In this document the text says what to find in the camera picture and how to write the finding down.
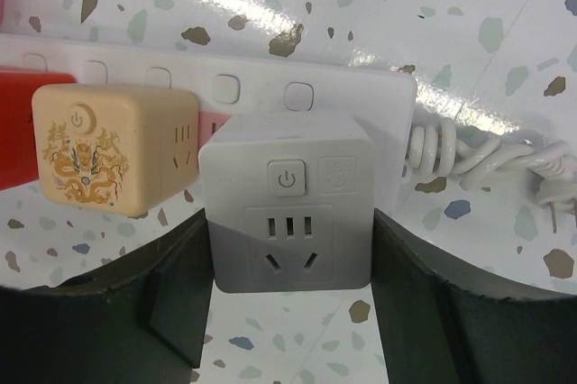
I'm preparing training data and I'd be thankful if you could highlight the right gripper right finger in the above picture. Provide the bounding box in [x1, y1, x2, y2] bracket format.
[371, 211, 576, 383]

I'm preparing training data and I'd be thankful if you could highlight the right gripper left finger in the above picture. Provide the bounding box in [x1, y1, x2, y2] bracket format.
[1, 212, 214, 383]

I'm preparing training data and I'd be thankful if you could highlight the white cube socket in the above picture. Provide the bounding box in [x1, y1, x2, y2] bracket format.
[198, 111, 374, 293]

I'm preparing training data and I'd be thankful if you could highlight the beige dragon cube socket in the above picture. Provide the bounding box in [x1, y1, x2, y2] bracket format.
[32, 84, 199, 216]

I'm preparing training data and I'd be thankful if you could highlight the red cube socket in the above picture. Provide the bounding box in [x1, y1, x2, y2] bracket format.
[0, 66, 76, 190]

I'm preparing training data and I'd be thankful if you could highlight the long white power strip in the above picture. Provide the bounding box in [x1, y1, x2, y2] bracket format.
[1, 34, 417, 193]

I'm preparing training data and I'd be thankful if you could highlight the coiled white strip cord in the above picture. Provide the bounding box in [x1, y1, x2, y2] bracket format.
[405, 115, 577, 234]

